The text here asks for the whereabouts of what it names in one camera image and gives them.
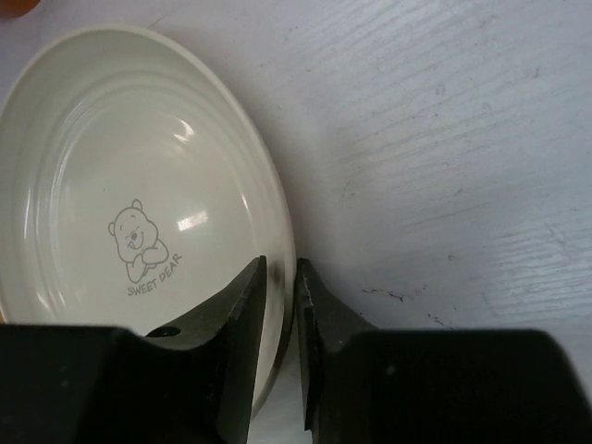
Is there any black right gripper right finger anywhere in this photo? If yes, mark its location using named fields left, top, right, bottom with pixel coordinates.
left=294, top=259, right=591, bottom=443

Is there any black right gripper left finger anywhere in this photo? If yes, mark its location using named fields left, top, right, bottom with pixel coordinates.
left=1, top=256, right=267, bottom=443

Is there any cream round plate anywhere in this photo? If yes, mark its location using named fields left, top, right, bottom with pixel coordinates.
left=1, top=25, right=296, bottom=410

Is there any orange plastic bin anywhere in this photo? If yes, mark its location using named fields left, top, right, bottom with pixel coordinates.
left=0, top=0, right=40, bottom=19

